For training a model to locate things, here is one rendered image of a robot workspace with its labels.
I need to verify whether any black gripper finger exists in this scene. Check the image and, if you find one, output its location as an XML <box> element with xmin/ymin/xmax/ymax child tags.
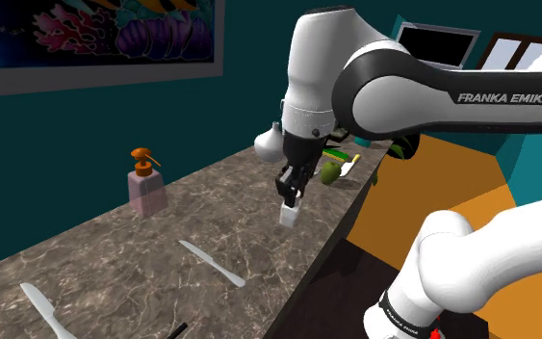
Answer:
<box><xmin>285</xmin><ymin>178</ymin><xmax>305</xmax><ymax>209</ymax></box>
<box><xmin>274</xmin><ymin>169</ymin><xmax>289</xmax><ymax>197</ymax></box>

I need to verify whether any white round vase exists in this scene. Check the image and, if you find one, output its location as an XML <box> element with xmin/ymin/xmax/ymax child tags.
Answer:
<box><xmin>253</xmin><ymin>120</ymin><xmax>286</xmax><ymax>165</ymax></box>

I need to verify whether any brown framed window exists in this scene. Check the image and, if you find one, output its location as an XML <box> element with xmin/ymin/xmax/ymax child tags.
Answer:
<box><xmin>475</xmin><ymin>31</ymin><xmax>542</xmax><ymax>71</ymax></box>

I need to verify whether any pink soap dispenser orange pump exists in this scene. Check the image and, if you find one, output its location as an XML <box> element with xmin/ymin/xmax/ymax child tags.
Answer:
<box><xmin>127</xmin><ymin>146</ymin><xmax>169</xmax><ymax>220</ymax></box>

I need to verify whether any silver table knife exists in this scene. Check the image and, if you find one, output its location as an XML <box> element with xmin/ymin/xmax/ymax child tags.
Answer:
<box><xmin>178</xmin><ymin>239</ymin><xmax>246</xmax><ymax>289</ymax></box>
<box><xmin>19</xmin><ymin>281</ymin><xmax>79</xmax><ymax>339</ymax></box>

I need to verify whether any small white box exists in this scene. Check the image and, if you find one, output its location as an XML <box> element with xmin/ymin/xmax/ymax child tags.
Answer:
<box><xmin>278</xmin><ymin>196</ymin><xmax>303</xmax><ymax>229</ymax></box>

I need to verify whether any framed coral reef picture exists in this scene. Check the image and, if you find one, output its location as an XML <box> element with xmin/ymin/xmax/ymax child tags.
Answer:
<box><xmin>0</xmin><ymin>0</ymin><xmax>226</xmax><ymax>99</ymax></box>

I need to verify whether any grey framed black screen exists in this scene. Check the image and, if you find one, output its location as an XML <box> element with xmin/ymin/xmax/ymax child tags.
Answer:
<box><xmin>394</xmin><ymin>21</ymin><xmax>481</xmax><ymax>71</ymax></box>

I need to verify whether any thin black stick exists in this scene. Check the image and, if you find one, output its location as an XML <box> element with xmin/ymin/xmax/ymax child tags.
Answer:
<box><xmin>166</xmin><ymin>322</ymin><xmax>190</xmax><ymax>339</ymax></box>

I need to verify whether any green and yellow sponge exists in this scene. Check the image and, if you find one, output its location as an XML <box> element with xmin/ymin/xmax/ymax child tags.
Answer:
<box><xmin>322</xmin><ymin>147</ymin><xmax>350</xmax><ymax>162</ymax></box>

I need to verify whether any dark robot stand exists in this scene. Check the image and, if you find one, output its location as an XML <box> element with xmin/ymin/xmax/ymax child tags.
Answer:
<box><xmin>263</xmin><ymin>237</ymin><xmax>490</xmax><ymax>339</ymax></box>

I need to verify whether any green apple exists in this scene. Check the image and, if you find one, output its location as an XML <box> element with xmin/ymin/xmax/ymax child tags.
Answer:
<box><xmin>319</xmin><ymin>161</ymin><xmax>343</xmax><ymax>186</ymax></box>

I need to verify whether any white spatula yellow handle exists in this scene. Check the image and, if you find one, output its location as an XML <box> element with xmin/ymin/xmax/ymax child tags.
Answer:
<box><xmin>338</xmin><ymin>153</ymin><xmax>362</xmax><ymax>178</ymax></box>

